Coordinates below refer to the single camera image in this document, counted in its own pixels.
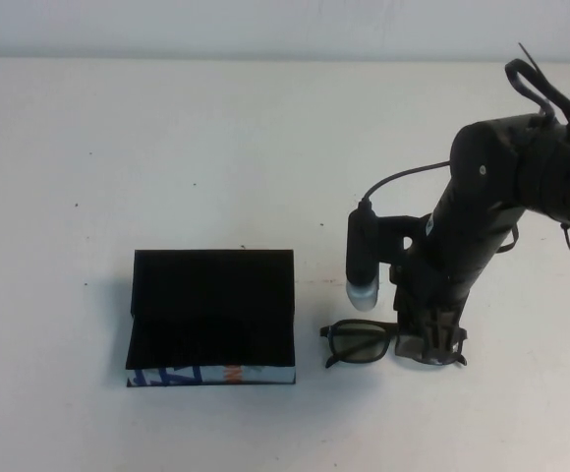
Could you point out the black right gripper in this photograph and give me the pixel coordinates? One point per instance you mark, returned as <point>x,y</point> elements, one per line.
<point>447,255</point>

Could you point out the dark-framed glasses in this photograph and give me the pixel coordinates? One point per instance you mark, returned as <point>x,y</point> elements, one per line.
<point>359,336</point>

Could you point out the black printed glasses case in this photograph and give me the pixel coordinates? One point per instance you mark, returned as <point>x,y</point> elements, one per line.
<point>206,295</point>

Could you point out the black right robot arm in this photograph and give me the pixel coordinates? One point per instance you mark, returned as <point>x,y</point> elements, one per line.
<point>550,172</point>

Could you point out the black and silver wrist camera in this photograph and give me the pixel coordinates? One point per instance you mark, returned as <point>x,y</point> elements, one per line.
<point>361,255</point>

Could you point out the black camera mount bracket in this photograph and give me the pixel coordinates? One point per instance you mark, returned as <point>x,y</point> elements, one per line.
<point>398,231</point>

